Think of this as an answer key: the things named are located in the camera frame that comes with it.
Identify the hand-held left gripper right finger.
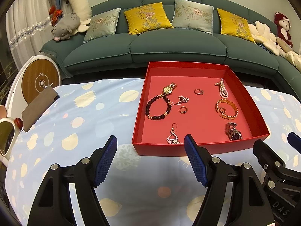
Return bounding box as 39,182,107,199
184,134,274,226

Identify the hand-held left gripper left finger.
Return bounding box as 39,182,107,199
28,135,118,226

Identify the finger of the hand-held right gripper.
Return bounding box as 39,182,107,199
253,139,301,193
287,132,301,152

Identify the silver dangle earring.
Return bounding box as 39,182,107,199
171,95,190,106
166,123,184,145

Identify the silver wristwatch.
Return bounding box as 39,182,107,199
226,122,242,141

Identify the red tray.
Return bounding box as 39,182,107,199
132,61,270,157

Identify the printed planet blanket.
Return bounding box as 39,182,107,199
5,77,301,226

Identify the gold wristwatch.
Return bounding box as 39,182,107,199
162,82,178,96

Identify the cream satin blanket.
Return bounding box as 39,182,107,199
281,49,301,72

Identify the grey-brown case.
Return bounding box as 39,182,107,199
21,86,60,133

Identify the tan cushion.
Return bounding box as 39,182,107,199
276,37,294,53

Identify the round white wooden-faced device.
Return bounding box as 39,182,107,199
5,55,62,123

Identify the white framed mirror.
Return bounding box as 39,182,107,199
0,118,20,157

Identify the white flower cushion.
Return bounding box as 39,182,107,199
248,21,283,56

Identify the red monkey plush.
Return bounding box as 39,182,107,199
274,11,293,49

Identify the green sofa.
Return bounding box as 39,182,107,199
39,0,301,97

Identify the yellow embroidered pillow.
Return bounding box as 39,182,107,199
217,8,256,44
124,2,174,35

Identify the dark patterned cabinet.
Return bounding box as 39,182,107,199
0,59,20,106

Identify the grey-blue embroidered pillow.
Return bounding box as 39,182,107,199
83,8,121,43
171,0,214,36

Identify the grey pig plush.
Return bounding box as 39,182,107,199
51,14,81,41

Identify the white sheer curtain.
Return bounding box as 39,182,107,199
5,0,57,71

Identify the red curtain bow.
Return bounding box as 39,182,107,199
49,6,63,25

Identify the white cow plush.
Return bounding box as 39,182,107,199
63,0,92,33

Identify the gold chain bracelet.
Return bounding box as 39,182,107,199
215,99,238,120

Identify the dark bead bracelet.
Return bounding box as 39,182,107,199
146,94,172,121

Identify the pearl bracelet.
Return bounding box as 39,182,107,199
214,79,229,98

